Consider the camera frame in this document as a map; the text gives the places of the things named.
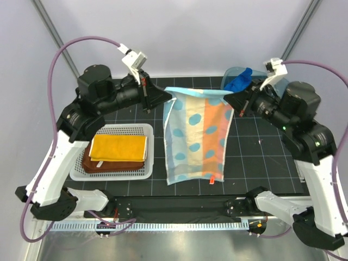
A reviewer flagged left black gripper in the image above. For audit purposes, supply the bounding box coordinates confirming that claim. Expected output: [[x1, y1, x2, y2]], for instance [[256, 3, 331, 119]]
[[97, 69, 172, 116]]

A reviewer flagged left aluminium frame post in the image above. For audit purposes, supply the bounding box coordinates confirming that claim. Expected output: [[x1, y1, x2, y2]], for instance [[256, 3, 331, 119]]
[[30, 0, 79, 78]]

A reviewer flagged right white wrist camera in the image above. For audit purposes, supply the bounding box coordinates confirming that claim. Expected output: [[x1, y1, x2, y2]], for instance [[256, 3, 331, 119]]
[[259, 58, 288, 91]]

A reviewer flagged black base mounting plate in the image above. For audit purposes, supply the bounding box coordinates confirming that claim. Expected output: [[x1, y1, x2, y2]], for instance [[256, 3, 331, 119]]
[[115, 195, 266, 223]]

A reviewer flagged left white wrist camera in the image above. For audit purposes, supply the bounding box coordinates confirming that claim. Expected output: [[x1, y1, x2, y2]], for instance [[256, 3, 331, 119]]
[[117, 44, 147, 85]]

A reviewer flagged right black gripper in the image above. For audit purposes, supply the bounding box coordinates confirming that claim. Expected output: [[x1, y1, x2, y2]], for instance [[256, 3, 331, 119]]
[[223, 78, 292, 130]]

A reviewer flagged brown towel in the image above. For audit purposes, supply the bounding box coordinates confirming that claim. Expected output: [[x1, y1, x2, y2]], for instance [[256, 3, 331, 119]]
[[81, 146, 145, 173]]

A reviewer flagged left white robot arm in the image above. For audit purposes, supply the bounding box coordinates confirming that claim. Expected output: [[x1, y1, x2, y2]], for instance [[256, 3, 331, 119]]
[[15, 65, 172, 221]]

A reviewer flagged blue patterned towel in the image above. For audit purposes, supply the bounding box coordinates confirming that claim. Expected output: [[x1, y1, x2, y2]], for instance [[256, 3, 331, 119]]
[[89, 134, 147, 162]]

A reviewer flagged bright blue cloth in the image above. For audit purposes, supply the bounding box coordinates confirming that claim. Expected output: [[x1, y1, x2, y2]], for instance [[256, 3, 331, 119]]
[[223, 67, 254, 93]]

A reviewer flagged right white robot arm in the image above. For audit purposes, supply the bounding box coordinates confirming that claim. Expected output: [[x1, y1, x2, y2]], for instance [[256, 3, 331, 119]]
[[224, 81, 347, 251]]

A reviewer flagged right aluminium frame post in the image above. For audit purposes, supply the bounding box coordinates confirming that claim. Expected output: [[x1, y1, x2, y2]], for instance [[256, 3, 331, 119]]
[[281, 0, 322, 60]]

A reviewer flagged slotted cable duct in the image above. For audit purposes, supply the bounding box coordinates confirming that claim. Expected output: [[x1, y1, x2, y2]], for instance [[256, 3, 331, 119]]
[[51, 220, 249, 232]]

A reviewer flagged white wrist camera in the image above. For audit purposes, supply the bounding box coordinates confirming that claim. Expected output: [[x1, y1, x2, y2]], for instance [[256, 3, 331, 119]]
[[259, 58, 288, 91], [117, 44, 147, 85]]

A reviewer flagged aluminium frame post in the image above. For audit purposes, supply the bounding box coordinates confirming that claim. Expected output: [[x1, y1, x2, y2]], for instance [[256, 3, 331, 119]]
[[30, 0, 79, 78], [281, 0, 322, 60]]

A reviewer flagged blue plastic tub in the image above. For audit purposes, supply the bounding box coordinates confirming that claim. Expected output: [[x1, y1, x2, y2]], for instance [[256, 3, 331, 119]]
[[220, 66, 289, 97]]

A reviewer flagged light blue polka-dot towel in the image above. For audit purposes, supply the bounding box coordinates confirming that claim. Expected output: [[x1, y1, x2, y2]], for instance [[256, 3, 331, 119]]
[[163, 87, 234, 185]]

